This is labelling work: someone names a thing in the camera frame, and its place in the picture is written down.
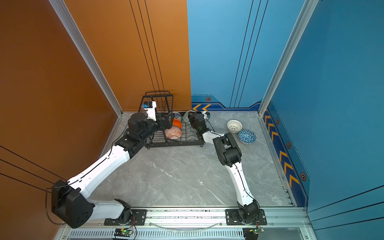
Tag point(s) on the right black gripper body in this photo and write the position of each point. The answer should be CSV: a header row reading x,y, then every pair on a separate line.
x,y
193,121

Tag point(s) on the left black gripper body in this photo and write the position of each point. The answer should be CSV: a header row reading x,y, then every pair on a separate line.
x,y
162,127

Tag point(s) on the green geometric pattern bowl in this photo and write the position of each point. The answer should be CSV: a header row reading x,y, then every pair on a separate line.
x,y
187,115

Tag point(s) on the orange plastic bowl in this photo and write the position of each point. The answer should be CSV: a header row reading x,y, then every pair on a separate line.
x,y
177,123

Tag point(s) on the black wire dish rack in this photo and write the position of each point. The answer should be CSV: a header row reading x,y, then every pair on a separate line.
x,y
165,106

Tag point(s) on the blue floral white bowl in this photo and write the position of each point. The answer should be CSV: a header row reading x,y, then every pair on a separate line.
x,y
177,115

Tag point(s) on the red geometric pattern bowl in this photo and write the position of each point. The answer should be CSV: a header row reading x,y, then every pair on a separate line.
x,y
173,133

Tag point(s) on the white lattice pattern bowl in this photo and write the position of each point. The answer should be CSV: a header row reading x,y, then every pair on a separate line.
x,y
234,126

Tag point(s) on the blue dotted pattern bowl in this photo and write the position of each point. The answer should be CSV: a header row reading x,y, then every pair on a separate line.
x,y
247,136

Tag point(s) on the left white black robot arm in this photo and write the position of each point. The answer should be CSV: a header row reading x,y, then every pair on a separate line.
x,y
70,200

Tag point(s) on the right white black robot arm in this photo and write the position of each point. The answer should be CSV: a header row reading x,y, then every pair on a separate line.
x,y
230,156

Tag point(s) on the left green circuit board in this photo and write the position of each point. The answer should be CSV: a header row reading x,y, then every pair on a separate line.
x,y
123,234

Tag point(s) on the green circuit board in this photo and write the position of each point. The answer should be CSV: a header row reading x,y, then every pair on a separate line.
x,y
123,234
252,233

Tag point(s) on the right green circuit board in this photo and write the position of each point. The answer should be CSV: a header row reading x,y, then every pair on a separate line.
x,y
252,233

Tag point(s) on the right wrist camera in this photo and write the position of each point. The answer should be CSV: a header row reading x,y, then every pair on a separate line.
x,y
206,115

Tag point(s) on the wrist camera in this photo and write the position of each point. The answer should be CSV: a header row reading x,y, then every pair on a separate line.
x,y
206,115
150,108

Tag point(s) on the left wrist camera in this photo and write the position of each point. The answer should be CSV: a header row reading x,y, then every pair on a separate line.
x,y
150,108

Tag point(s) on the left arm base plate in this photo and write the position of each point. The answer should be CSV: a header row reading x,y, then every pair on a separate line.
x,y
136,217

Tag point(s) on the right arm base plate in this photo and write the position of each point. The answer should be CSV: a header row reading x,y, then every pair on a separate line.
x,y
234,218

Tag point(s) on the aluminium front rail frame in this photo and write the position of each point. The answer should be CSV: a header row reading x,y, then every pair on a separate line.
x,y
199,223

